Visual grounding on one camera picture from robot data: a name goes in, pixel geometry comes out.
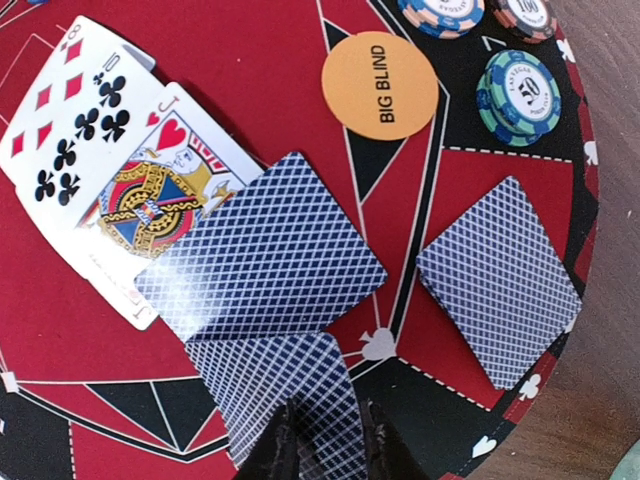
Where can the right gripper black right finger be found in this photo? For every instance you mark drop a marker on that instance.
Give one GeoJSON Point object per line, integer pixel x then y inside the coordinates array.
{"type": "Point", "coordinates": [387, 456]}

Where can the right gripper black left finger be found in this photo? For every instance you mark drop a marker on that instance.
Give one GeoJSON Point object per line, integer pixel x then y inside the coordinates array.
{"type": "Point", "coordinates": [275, 454]}

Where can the face down community card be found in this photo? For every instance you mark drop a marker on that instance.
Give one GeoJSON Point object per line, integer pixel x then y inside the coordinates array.
{"type": "Point", "coordinates": [250, 378]}
{"type": "Point", "coordinates": [280, 258]}

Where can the jack of hearts card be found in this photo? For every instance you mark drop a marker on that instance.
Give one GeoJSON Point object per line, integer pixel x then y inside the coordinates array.
{"type": "Point", "coordinates": [179, 166]}

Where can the orange big blind button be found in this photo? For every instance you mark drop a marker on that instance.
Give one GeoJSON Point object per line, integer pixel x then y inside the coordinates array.
{"type": "Point", "coordinates": [380, 86]}

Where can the green chips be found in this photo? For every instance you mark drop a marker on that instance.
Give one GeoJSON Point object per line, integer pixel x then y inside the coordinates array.
{"type": "Point", "coordinates": [518, 99]}

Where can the white chips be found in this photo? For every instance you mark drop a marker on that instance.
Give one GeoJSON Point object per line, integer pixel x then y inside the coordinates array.
{"type": "Point", "coordinates": [443, 19]}

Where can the red black chips seat seven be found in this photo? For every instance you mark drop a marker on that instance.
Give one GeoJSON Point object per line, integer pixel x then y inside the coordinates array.
{"type": "Point", "coordinates": [532, 21]}

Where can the eight of diamonds card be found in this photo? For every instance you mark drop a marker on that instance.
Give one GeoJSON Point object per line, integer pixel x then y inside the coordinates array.
{"type": "Point", "coordinates": [60, 81]}

